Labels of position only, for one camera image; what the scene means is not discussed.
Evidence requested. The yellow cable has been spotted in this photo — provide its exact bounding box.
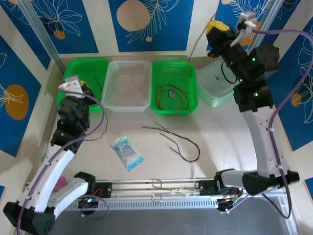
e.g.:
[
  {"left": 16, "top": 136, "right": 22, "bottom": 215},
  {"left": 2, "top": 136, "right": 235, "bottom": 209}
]
[
  {"left": 116, "top": 77, "right": 147, "bottom": 102},
  {"left": 122, "top": 83, "right": 147, "bottom": 98}
]

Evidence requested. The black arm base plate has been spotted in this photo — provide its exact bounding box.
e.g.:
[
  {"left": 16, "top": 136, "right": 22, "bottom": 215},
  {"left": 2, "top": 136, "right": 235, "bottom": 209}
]
[
  {"left": 199, "top": 180, "right": 220, "bottom": 196},
  {"left": 92, "top": 182, "right": 113, "bottom": 198}
]

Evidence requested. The white plastic mesh basket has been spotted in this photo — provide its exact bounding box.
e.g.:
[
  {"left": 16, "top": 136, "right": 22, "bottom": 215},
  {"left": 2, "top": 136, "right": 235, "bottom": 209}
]
[{"left": 101, "top": 60, "right": 153, "bottom": 113}]

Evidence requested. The blue wet wipes packet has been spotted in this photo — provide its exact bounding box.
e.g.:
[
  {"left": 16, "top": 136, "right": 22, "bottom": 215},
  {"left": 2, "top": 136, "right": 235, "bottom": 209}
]
[{"left": 109, "top": 135, "right": 145, "bottom": 172}]

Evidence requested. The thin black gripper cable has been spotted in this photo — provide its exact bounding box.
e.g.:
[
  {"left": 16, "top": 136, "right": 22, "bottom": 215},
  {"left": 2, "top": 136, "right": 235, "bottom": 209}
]
[{"left": 221, "top": 61, "right": 239, "bottom": 84}]

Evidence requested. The grey metal plate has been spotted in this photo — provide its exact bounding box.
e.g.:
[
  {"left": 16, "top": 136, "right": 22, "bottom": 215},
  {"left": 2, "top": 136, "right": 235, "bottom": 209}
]
[{"left": 48, "top": 209, "right": 298, "bottom": 235}]

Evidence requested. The green mesh basket with sticker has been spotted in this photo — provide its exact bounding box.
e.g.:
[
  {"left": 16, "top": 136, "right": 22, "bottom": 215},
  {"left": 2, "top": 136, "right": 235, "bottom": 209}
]
[{"left": 149, "top": 60, "right": 199, "bottom": 117}]

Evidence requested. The pink cloth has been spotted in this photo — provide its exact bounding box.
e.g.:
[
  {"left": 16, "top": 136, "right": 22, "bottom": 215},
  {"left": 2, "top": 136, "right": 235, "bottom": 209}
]
[{"left": 54, "top": 175, "right": 72, "bottom": 193}]

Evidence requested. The pale green lidded container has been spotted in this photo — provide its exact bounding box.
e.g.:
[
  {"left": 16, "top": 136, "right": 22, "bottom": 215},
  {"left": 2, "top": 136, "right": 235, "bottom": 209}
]
[{"left": 196, "top": 60, "right": 242, "bottom": 108}]

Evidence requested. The aluminium extrusion rail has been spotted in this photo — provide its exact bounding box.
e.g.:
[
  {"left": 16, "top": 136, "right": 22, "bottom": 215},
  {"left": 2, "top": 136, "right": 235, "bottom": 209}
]
[{"left": 24, "top": 179, "right": 287, "bottom": 202}]

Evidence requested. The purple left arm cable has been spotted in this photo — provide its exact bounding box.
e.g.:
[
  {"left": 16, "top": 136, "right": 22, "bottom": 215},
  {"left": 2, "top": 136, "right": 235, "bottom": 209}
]
[{"left": 16, "top": 88, "right": 110, "bottom": 235}]

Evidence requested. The aluminium frame post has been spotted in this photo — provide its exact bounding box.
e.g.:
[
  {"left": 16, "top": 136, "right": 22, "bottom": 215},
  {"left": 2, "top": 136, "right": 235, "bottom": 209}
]
[
  {"left": 18, "top": 0, "right": 67, "bottom": 72},
  {"left": 246, "top": 0, "right": 282, "bottom": 53}
]

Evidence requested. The grey slotted cable duct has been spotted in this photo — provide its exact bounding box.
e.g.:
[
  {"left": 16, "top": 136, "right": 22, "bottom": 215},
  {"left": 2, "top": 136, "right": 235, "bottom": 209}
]
[{"left": 66, "top": 199, "right": 286, "bottom": 212}]

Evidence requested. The green plastic mesh basket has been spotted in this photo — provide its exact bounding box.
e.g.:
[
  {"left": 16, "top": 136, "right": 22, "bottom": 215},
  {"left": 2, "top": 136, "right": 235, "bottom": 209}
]
[{"left": 56, "top": 58, "right": 110, "bottom": 113}]

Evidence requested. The small controller board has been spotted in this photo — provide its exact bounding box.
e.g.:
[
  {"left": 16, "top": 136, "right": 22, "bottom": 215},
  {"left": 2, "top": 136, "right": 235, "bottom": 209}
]
[
  {"left": 78, "top": 195, "right": 100, "bottom": 209},
  {"left": 217, "top": 196, "right": 244, "bottom": 212}
]

